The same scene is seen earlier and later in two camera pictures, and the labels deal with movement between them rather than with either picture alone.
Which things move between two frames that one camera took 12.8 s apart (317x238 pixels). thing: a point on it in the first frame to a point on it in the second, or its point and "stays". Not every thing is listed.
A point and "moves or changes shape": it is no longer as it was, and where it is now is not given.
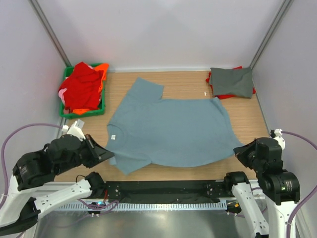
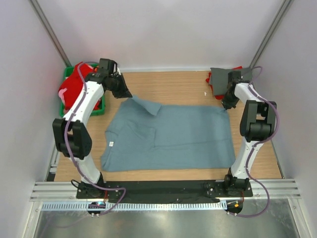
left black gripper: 101,153 to 124,92
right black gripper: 240,152 to 228,104
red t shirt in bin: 82,88 stays
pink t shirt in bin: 60,94 stays
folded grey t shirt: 237,82 stays
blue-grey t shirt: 145,129 moves or changes shape
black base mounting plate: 168,192 stays
